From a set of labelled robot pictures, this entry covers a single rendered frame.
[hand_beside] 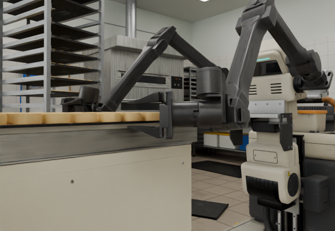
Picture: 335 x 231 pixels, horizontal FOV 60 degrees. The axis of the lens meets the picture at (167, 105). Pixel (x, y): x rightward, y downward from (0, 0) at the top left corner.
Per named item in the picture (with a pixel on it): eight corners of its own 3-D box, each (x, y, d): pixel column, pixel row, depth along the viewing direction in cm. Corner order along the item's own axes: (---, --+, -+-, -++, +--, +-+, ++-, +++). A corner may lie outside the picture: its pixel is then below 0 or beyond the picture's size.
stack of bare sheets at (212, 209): (228, 206, 281) (228, 203, 281) (216, 220, 245) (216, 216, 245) (172, 197, 307) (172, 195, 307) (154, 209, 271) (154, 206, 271)
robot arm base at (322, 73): (333, 73, 119) (304, 75, 128) (327, 59, 115) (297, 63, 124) (329, 89, 116) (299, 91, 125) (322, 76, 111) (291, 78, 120)
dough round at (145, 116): (137, 120, 73) (137, 112, 73) (155, 120, 75) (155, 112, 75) (143, 121, 69) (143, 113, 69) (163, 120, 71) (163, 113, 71)
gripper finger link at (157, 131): (124, 138, 61) (169, 138, 60) (123, 104, 61) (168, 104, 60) (130, 135, 67) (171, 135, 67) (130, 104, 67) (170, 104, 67)
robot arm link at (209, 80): (251, 124, 66) (219, 128, 71) (248, 76, 68) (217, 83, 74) (221, 117, 57) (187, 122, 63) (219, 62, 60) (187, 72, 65)
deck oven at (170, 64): (116, 175, 411) (116, 34, 414) (81, 163, 502) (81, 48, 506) (194, 162, 512) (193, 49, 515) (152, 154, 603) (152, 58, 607)
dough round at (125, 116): (146, 121, 68) (146, 113, 68) (128, 121, 65) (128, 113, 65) (133, 120, 72) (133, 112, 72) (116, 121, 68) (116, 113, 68)
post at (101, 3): (103, 217, 218) (104, -7, 221) (100, 219, 216) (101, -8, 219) (100, 217, 220) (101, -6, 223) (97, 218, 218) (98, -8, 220)
